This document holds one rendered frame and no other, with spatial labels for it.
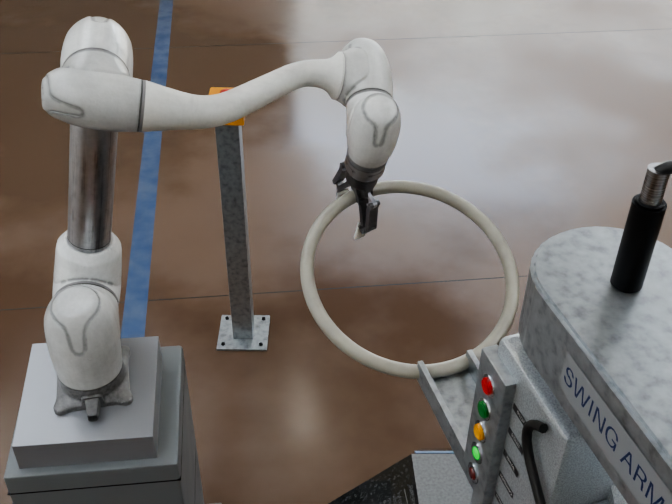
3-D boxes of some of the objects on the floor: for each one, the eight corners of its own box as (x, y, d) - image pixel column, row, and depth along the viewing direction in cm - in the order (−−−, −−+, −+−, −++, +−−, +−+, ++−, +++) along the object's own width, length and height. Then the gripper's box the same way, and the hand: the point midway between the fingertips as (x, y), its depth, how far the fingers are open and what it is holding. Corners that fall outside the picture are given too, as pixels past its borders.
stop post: (270, 317, 359) (258, 80, 291) (266, 351, 344) (254, 109, 276) (222, 316, 359) (199, 79, 291) (216, 350, 343) (191, 108, 276)
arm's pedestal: (45, 670, 244) (-26, 498, 194) (67, 517, 283) (14, 342, 233) (223, 651, 249) (199, 479, 199) (221, 504, 288) (201, 329, 238)
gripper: (324, 137, 192) (313, 194, 212) (375, 210, 184) (359, 262, 204) (353, 126, 195) (339, 183, 214) (404, 197, 187) (385, 250, 207)
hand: (350, 216), depth 207 cm, fingers open, 9 cm apart
